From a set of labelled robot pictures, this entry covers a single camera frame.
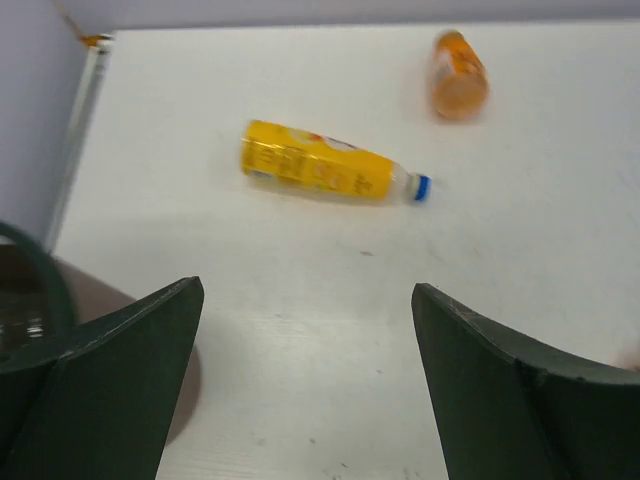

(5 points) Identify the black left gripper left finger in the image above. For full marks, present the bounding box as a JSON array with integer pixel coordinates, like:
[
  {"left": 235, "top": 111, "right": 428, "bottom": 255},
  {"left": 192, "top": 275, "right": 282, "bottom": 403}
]
[{"left": 1, "top": 277, "right": 204, "bottom": 479}]

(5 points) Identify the aluminium table edge rail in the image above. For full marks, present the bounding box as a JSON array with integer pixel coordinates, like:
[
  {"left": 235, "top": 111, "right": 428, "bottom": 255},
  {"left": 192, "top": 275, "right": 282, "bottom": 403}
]
[{"left": 43, "top": 34, "right": 114, "bottom": 251}]

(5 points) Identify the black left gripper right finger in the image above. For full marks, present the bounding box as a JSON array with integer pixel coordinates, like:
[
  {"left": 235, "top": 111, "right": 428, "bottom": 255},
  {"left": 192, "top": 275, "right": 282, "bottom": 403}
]
[{"left": 411, "top": 284, "right": 639, "bottom": 480}]

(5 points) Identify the small orange bottle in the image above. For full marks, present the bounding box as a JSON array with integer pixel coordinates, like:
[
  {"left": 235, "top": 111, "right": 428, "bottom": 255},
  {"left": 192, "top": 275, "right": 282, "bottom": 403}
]
[{"left": 428, "top": 30, "right": 490, "bottom": 121}]

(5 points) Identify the yellow label bottle blue cap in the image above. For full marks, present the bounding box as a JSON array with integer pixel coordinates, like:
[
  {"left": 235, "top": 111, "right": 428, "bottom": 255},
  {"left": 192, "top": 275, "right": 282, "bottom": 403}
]
[{"left": 240, "top": 120, "right": 431, "bottom": 204}]

